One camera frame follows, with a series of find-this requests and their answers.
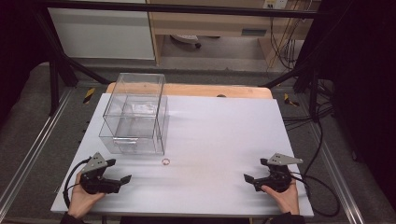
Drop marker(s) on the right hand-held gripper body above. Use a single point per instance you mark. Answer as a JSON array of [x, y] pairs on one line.
[[278, 179]]

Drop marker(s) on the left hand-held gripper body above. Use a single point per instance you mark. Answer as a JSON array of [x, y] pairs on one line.
[[93, 182]]

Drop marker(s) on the clear acrylic drawer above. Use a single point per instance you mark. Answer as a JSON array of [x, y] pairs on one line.
[[134, 146]]

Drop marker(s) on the clear acrylic drawer case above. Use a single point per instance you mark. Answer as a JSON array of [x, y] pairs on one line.
[[137, 93]]

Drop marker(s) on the person's left hand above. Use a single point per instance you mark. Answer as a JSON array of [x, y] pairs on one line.
[[81, 200]]

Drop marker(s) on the person's right hand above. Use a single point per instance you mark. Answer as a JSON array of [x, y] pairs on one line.
[[285, 200]]

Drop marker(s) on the white table board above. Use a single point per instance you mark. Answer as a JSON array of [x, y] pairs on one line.
[[211, 140]]

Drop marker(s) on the yellow black tape strip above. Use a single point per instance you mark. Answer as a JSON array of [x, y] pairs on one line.
[[290, 100], [89, 95]]

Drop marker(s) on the wooden table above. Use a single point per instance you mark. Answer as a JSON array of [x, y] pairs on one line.
[[199, 90]]

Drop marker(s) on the white cabinet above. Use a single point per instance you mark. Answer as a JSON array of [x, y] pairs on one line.
[[99, 34]]

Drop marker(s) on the dark curtain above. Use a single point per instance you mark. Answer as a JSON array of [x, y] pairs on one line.
[[15, 46], [364, 77]]

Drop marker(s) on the office chair base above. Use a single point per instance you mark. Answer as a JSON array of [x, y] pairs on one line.
[[186, 39]]

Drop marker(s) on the light wooden desk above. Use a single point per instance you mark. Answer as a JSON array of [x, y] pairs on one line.
[[211, 23]]

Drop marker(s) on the white power strip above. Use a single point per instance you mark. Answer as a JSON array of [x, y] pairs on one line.
[[275, 3]]

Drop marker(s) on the aluminium rail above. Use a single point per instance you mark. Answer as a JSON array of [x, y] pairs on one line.
[[34, 146], [339, 174]]

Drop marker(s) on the black metal frame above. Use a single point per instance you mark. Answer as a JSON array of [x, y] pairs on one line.
[[174, 8]]

